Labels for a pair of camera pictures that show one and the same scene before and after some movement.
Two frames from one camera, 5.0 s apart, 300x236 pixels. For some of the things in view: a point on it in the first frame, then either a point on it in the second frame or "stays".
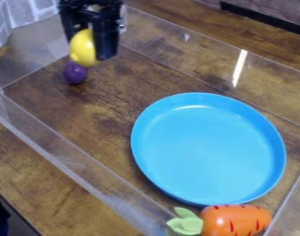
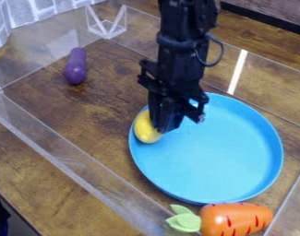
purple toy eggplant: x=75 y=72 stays
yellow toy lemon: x=83 y=48 -> x=148 y=133
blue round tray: x=208 y=148 stays
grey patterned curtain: x=13 y=13 stays
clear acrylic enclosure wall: x=56 y=192 stays
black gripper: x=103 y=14 -> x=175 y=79
